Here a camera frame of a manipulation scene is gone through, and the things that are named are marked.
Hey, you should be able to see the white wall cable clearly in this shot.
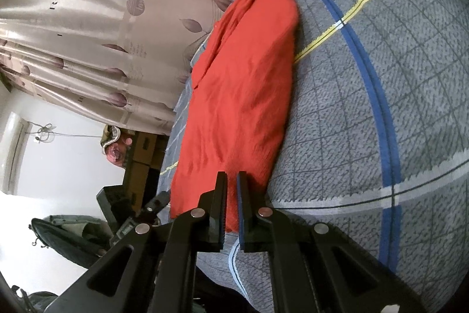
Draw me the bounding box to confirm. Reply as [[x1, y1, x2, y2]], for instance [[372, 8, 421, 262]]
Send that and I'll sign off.
[[25, 121, 103, 145]]

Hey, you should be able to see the hanging patterned cloth bag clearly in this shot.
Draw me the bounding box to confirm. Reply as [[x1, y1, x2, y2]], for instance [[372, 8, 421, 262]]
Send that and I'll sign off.
[[100, 125, 134, 168]]

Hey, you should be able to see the grey plaid bed sheet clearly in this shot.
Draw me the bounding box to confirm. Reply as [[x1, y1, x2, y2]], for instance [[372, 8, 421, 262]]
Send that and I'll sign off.
[[157, 0, 469, 313]]

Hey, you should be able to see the beige leaf print curtain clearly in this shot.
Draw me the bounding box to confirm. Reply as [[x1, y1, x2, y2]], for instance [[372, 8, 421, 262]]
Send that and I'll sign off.
[[1, 0, 234, 135]]

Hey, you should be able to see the dark green jacket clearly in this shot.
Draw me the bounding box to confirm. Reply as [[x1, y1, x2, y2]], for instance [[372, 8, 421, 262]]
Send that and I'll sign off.
[[29, 214, 114, 269]]

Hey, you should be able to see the red small garment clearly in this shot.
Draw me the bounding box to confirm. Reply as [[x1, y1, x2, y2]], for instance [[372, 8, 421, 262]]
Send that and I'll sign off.
[[170, 0, 299, 231]]

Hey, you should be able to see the brown wooden cabinet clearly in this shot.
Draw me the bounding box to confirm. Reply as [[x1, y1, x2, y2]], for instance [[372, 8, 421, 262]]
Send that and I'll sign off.
[[123, 132, 169, 213]]

